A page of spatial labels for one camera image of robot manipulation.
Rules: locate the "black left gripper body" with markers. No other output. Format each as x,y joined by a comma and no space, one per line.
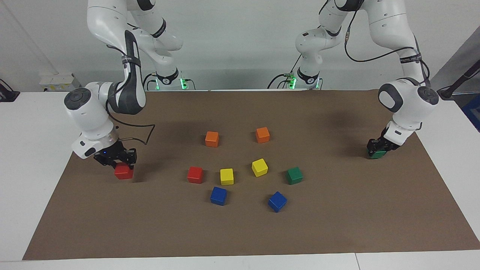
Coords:
384,141

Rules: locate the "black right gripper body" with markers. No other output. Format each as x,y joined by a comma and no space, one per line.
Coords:
112,153

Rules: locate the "green wooden block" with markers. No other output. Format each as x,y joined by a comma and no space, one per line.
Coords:
378,155
294,176

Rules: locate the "red wooden block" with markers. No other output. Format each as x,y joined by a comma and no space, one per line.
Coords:
195,175
123,173

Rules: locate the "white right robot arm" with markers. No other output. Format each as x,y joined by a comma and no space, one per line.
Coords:
90,112

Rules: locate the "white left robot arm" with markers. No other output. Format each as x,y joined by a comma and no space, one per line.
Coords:
408,101

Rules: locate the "brown table mat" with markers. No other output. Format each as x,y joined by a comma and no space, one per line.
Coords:
150,225

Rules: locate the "black stand with pole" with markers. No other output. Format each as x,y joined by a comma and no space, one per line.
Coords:
448,92

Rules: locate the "orange wooden block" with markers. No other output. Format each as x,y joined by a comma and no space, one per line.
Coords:
212,139
263,135

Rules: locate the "white power box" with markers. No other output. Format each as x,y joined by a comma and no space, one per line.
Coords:
56,81

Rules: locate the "blue crate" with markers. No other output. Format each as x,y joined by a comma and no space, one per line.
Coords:
474,112

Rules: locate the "blue wooden block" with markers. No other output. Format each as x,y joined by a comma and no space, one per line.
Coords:
277,202
218,196

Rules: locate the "yellow wooden block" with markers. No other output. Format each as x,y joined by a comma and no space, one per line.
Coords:
227,177
260,168

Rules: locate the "black clamp base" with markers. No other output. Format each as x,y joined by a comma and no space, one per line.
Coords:
7,95

